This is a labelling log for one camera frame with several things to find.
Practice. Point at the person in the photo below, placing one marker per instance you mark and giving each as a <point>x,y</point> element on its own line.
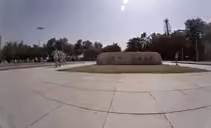
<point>176,58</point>
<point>58,57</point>

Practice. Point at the tall tower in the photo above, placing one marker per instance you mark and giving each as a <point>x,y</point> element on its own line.
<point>166,26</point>

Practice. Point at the grass bed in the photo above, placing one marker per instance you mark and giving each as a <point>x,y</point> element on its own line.
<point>133,68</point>

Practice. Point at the row of trees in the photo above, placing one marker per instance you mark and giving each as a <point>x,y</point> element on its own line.
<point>76,48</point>

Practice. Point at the grey paved plaza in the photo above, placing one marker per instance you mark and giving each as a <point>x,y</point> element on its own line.
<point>103,96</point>

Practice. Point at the large engraved stone monument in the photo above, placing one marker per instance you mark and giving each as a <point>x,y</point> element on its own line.
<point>129,58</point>

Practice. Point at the street lamp pole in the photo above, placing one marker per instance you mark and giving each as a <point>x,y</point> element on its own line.
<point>40,33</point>

